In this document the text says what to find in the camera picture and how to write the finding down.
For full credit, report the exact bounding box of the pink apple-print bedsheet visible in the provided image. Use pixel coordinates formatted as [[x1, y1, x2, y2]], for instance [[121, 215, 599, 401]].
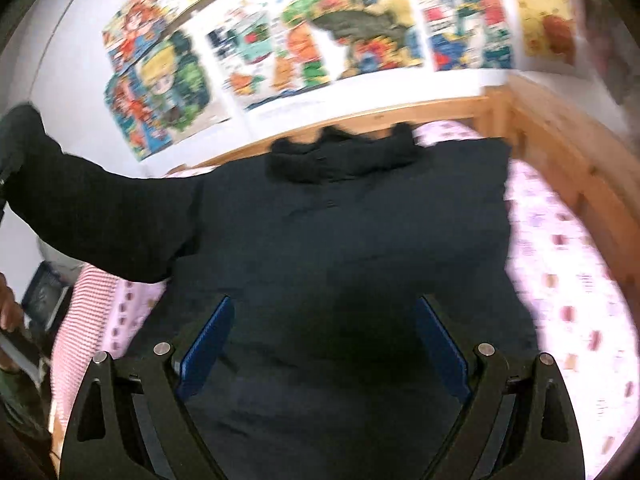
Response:
[[50, 120, 633, 480]]

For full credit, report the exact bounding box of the group of colourful wall drawings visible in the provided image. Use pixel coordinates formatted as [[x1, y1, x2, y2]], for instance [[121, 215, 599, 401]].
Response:
[[102, 0, 581, 161]]

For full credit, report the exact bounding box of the person's left hand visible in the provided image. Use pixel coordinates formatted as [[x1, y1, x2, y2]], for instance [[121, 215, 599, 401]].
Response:
[[0, 272, 23, 333]]

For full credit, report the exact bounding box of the blue plastic crate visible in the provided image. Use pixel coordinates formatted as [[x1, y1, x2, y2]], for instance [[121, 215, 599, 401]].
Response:
[[22, 262, 71, 321]]

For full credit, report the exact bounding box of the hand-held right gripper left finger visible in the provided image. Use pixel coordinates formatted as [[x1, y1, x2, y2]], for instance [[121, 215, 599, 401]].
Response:
[[60, 295, 236, 480]]

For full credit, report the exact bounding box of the wooden bed frame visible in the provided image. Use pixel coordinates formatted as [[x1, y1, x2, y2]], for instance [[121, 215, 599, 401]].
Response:
[[160, 75, 636, 291]]

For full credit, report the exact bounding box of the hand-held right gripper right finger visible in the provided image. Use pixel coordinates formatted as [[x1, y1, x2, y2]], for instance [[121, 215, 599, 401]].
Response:
[[415, 294, 586, 480]]

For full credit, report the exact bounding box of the red checkered pillow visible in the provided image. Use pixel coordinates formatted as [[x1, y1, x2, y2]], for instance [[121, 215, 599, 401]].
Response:
[[50, 262, 121, 426]]

